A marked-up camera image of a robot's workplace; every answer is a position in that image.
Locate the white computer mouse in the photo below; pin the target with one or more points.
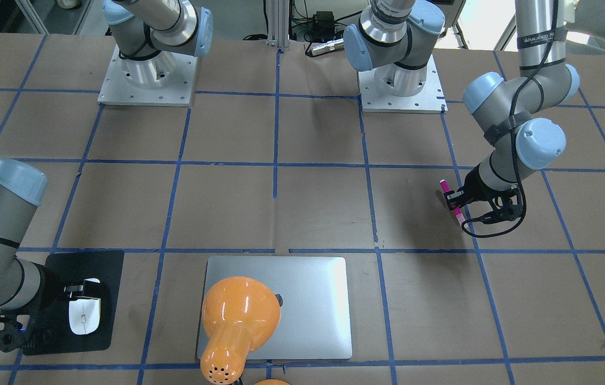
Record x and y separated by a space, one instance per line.
84 312

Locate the black mousepad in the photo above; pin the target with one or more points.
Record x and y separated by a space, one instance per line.
50 328

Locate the pink marker pen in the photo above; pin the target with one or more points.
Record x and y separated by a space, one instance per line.
458 212

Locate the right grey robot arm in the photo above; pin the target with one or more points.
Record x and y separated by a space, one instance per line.
142 29

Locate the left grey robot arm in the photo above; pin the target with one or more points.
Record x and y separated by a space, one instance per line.
395 40

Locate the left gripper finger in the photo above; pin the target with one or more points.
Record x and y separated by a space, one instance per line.
456 199

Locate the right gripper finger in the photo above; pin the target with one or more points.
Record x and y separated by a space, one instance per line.
84 289

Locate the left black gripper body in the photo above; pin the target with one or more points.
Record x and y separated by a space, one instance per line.
477 186

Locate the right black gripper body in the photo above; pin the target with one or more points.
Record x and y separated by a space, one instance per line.
47 299

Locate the grey closed laptop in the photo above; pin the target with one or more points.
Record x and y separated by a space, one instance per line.
315 319

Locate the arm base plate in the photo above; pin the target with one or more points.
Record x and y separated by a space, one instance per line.
166 80
393 89

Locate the orange desk lamp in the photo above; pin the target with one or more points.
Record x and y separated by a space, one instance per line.
238 315

